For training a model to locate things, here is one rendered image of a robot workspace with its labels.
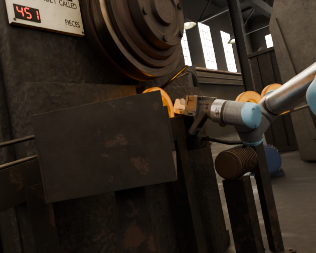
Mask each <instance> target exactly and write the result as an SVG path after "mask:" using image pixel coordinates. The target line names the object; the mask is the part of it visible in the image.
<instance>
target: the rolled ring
mask: <svg viewBox="0 0 316 253"><path fill-rule="evenodd" d="M156 90H161V95H162V100H163V105H164V106H166V105H167V106H168V111H169V117H174V107H173V104H172V101H171V99H170V97H169V96H168V94H167V93H166V92H165V91H164V90H162V89H161V88H159V87H152V88H149V89H147V90H145V91H144V92H143V93H146V92H151V91H156Z"/></svg>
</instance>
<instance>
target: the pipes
mask: <svg viewBox="0 0 316 253"><path fill-rule="evenodd" d="M196 71H200V72H209V73H217V74H226V75H235V76H242V75H241V73H237V72H230V71H223V70H215V69H208V68H201V67H196ZM197 76H198V77H203V78H215V79H228V80H240V81H243V80H242V79H233V78H222V77H211V76H200V75H197ZM199 84H207V85H230V86H244V85H243V84H232V83H215V82H199Z"/></svg>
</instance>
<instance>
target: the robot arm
mask: <svg viewBox="0 0 316 253"><path fill-rule="evenodd" d="M190 100H191V101H190ZM305 101H307V103H308V105H309V107H310V109H311V111H312V112H313V113H314V114H315V116H316V62H315V63H313V64H312V65H310V66H309V67H308V68H306V69H305V70H303V71H302V72H300V73H299V74H298V75H296V76H295V77H293V78H292V79H290V80H289V81H288V82H286V83H285V84H283V85H282V86H280V87H279V88H278V89H276V90H270V91H268V92H267V93H266V94H265V95H264V97H263V98H262V99H261V101H260V102H259V103H258V104H256V103H252V102H240V101H230V100H220V99H217V97H206V96H201V95H189V96H187V95H186V100H184V99H183V98H182V99H181V100H179V99H176V101H175V104H174V112H175V113H178V114H185V115H187V116H197V118H196V120H195V121H194V123H193V125H192V126H191V128H190V129H189V131H188V133H189V134H190V135H192V136H193V135H197V134H198V133H199V131H200V130H201V128H202V127H203V125H204V124H205V122H206V121H207V119H208V118H209V119H211V120H212V121H213V122H217V123H223V124H229V125H234V127H235V129H236V131H237V133H238V135H239V139H240V140H241V141H242V143H243V144H245V145H247V146H256V145H259V144H260V143H261V142H262V141H263V139H264V132H265V131H266V130H267V129H268V127H269V126H270V125H271V124H272V123H273V121H274V120H275V119H276V118H277V117H278V116H279V115H280V114H282V113H284V112H286V111H287V110H289V109H291V108H293V107H295V106H297V105H299V104H301V103H303V102H305Z"/></svg>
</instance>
